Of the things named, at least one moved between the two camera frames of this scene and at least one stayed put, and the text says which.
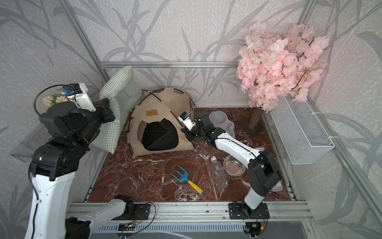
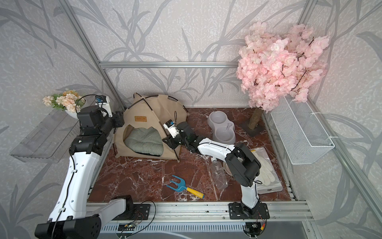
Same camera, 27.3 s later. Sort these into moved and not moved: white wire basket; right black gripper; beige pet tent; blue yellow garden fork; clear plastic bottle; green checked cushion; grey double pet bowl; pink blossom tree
Moved: beige pet tent; blue yellow garden fork; right black gripper; green checked cushion
Not moved: clear plastic bottle; grey double pet bowl; white wire basket; pink blossom tree
